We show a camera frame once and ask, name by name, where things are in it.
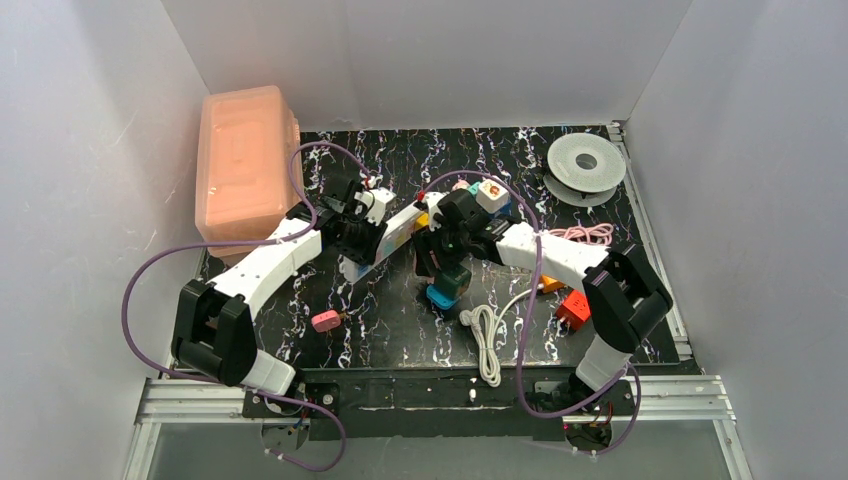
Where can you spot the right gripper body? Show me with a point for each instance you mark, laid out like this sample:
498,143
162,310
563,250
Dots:
436,258

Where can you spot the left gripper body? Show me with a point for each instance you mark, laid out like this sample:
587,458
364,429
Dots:
361,241

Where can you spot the green cube plug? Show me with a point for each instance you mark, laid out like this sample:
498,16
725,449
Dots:
453,282

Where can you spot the white power strip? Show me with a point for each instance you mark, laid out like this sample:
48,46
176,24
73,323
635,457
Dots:
400,228

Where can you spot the pink cube plug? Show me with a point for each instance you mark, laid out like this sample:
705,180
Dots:
327,320

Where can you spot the orange power bank socket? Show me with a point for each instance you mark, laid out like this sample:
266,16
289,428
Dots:
548,284

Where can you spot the pink plastic storage box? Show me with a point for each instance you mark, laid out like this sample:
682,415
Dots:
243,189

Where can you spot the red cube socket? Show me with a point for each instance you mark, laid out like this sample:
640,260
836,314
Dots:
574,311

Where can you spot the light blue cube socket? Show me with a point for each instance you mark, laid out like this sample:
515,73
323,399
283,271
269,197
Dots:
440,300

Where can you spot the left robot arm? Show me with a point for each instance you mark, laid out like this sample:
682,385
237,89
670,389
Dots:
214,332

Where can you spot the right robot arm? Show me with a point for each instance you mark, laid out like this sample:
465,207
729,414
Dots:
625,296

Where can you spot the yellow cube plug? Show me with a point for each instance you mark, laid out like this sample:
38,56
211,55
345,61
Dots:
421,222

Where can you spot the white cartoon cube plug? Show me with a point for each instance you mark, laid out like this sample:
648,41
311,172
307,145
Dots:
492,197

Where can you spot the grey filament spool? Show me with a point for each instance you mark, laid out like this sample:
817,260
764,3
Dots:
583,169

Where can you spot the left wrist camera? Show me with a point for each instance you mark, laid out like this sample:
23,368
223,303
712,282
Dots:
372,204

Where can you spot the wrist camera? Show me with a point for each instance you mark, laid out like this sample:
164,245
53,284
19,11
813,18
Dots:
428,203
372,204

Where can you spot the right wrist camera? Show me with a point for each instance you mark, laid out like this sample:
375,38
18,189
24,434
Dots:
428,203

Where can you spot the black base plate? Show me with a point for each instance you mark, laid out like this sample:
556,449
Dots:
440,402

